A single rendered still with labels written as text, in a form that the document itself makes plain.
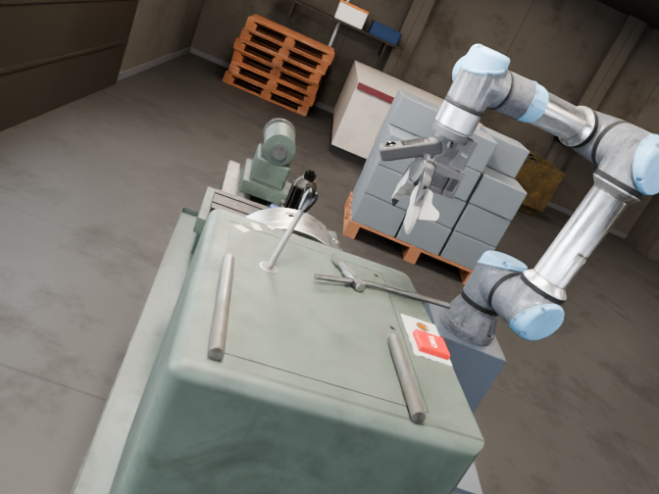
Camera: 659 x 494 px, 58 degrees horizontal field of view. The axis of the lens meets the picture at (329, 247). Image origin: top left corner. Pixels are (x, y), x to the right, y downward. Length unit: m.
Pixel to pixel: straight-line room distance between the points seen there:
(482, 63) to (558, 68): 9.32
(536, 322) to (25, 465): 1.70
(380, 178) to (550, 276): 3.55
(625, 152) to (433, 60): 8.59
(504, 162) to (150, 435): 4.81
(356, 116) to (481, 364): 5.94
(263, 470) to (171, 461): 0.13
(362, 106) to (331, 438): 6.60
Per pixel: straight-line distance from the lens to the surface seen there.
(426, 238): 5.12
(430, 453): 0.94
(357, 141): 7.43
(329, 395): 0.87
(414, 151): 1.14
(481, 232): 5.18
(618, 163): 1.45
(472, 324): 1.60
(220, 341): 0.84
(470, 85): 1.12
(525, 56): 10.25
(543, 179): 9.25
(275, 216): 1.45
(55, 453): 2.40
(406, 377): 0.96
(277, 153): 2.50
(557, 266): 1.47
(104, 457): 1.67
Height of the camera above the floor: 1.74
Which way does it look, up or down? 22 degrees down
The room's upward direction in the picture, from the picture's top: 25 degrees clockwise
